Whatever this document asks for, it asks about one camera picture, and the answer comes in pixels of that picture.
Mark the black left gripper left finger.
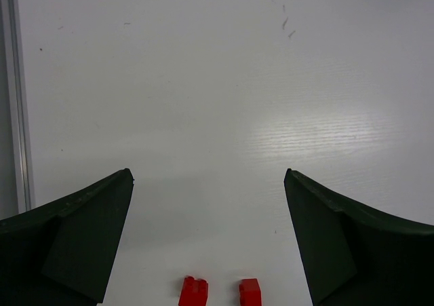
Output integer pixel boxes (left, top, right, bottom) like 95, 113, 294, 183
1, 168, 134, 305

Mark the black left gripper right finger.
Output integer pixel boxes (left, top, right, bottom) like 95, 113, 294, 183
284, 169, 433, 305

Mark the small red lego brick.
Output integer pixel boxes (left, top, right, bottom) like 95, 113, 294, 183
239, 278, 262, 306

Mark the long red lego brick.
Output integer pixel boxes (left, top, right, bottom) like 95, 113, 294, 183
178, 276, 208, 306

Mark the aluminium table edge rail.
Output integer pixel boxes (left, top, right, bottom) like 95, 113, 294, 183
1, 0, 35, 213

